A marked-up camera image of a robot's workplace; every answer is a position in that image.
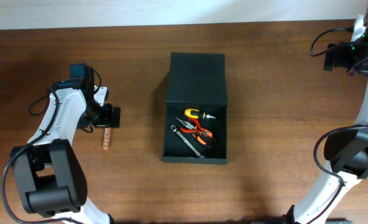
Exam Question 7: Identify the orange socket bit rail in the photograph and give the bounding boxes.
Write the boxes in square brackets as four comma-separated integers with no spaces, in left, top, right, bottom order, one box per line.
[103,128,111,151]

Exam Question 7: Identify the black gift box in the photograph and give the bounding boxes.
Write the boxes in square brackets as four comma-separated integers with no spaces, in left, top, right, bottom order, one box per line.
[163,52,228,165]

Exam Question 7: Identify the yellow black stubby screwdriver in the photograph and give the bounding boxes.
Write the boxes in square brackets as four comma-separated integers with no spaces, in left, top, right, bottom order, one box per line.
[184,108,216,119]

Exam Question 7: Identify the red handled wire cutters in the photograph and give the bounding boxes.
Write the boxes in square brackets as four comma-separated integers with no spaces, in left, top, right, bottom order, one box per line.
[177,118,210,140]

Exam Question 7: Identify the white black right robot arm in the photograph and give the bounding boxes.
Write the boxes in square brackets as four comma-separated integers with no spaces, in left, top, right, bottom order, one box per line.
[278,5,368,223]

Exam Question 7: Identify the orange black long-nose pliers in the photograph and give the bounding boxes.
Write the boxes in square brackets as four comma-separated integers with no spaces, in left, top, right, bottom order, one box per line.
[176,117,217,149]

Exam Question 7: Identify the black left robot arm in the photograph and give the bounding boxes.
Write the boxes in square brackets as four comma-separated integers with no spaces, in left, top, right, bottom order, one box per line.
[5,63,121,223]

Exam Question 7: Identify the silver ratchet wrench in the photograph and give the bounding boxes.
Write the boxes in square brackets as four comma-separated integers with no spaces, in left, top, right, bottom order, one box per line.
[170,125,205,159]

